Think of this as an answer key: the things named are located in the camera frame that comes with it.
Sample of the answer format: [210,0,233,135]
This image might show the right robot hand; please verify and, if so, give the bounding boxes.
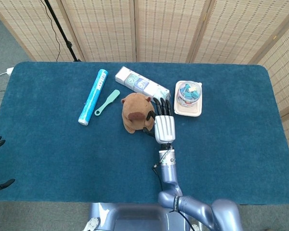
[143,97,177,144]

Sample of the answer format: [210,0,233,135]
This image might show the brown capybara plush toy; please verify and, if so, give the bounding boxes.
[120,93,157,134]

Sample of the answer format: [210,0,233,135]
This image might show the plastic container with clips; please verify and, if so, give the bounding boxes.
[174,80,204,117]

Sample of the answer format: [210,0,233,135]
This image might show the clear jar of clips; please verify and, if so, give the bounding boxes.
[175,80,203,107]

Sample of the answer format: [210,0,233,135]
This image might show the wrapped tissue pack bundle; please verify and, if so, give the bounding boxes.
[115,66,171,104]

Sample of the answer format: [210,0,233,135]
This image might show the mint green plastic spatula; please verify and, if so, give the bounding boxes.
[94,89,121,117]

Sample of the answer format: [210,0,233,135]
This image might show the blue plastic bag roll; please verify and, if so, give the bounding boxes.
[78,69,109,126]

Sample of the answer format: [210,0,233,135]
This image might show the dark blue table mat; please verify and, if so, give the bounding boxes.
[0,61,289,205]

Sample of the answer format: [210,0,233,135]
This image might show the blue robot torso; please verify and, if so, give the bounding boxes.
[83,203,203,231]

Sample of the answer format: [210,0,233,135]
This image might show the black tripod stand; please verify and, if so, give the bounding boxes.
[43,0,82,62]

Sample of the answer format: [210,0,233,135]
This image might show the black cable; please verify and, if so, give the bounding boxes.
[40,0,61,61]

